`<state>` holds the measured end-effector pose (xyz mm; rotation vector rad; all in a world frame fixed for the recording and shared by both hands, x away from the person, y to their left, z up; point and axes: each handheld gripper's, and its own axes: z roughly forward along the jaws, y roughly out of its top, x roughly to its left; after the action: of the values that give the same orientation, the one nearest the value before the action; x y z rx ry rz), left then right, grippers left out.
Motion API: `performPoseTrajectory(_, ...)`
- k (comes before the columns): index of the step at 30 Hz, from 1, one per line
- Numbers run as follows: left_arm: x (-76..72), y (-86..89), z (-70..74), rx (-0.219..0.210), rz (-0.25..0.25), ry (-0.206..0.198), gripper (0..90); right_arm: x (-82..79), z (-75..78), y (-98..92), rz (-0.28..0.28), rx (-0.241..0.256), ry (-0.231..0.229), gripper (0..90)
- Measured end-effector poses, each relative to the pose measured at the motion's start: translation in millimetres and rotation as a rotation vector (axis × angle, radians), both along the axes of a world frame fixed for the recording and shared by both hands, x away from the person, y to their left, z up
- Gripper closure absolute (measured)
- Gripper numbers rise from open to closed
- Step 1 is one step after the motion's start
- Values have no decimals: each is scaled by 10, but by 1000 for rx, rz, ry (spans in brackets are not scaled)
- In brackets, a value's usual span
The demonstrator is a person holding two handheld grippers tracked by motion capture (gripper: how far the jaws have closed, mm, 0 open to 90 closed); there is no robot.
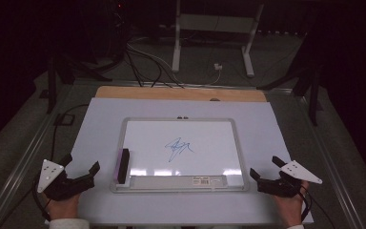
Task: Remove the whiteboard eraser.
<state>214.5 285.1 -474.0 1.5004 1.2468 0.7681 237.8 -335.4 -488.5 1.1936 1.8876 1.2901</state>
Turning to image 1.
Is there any person's left hand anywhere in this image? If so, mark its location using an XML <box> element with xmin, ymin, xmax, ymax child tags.
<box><xmin>45</xmin><ymin>192</ymin><xmax>82</xmax><ymax>221</ymax></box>

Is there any black floor cable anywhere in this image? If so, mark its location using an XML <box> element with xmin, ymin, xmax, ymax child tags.
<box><xmin>124</xmin><ymin>47</ymin><xmax>185</xmax><ymax>89</ymax></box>

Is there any white metal stand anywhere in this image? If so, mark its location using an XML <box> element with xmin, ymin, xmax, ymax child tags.
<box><xmin>171</xmin><ymin>0</ymin><xmax>265</xmax><ymax>78</ymax></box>

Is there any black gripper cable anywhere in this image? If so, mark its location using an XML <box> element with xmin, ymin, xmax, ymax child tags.
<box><xmin>299</xmin><ymin>183</ymin><xmax>338</xmax><ymax>223</ymax></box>
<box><xmin>31</xmin><ymin>103</ymin><xmax>91</xmax><ymax>222</ymax></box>

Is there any black and purple whiteboard eraser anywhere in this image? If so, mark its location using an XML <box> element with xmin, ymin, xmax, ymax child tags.
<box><xmin>115</xmin><ymin>148</ymin><xmax>131</xmax><ymax>185</ymax></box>

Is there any silver framed whiteboard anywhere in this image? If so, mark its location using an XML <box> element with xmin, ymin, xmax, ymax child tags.
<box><xmin>110</xmin><ymin>116</ymin><xmax>250</xmax><ymax>194</ymax></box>

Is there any large white table sheet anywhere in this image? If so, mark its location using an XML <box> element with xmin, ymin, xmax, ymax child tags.
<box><xmin>66</xmin><ymin>96</ymin><xmax>315</xmax><ymax>227</ymax></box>

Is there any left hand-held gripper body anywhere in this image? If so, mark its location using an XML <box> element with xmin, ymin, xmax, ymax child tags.
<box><xmin>36</xmin><ymin>158</ymin><xmax>95</xmax><ymax>201</ymax></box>

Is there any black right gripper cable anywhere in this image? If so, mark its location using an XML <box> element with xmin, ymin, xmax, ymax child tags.
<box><xmin>299</xmin><ymin>183</ymin><xmax>338</xmax><ymax>223</ymax></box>

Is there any person's right hand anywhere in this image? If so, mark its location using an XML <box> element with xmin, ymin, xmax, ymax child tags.
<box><xmin>273</xmin><ymin>180</ymin><xmax>310</xmax><ymax>229</ymax></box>

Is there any aluminium floor rail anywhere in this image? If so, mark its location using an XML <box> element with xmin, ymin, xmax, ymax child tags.
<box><xmin>0</xmin><ymin>83</ymin><xmax>74</xmax><ymax>229</ymax></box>
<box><xmin>72</xmin><ymin>78</ymin><xmax>295</xmax><ymax>94</ymax></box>
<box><xmin>298</xmin><ymin>94</ymin><xmax>366</xmax><ymax>229</ymax></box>

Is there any white cable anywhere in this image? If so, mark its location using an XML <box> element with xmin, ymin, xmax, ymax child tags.
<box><xmin>127</xmin><ymin>37</ymin><xmax>223</xmax><ymax>88</ymax></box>

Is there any black tripod stand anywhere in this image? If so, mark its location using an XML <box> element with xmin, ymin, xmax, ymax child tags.
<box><xmin>45</xmin><ymin>52</ymin><xmax>113</xmax><ymax>115</ymax></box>
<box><xmin>256</xmin><ymin>61</ymin><xmax>325</xmax><ymax>127</ymax></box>

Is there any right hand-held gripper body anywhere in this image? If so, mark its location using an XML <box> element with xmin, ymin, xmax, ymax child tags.
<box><xmin>256</xmin><ymin>159</ymin><xmax>324</xmax><ymax>198</ymax></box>

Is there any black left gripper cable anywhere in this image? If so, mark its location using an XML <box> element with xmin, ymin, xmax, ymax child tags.
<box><xmin>31</xmin><ymin>103</ymin><xmax>91</xmax><ymax>222</ymax></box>

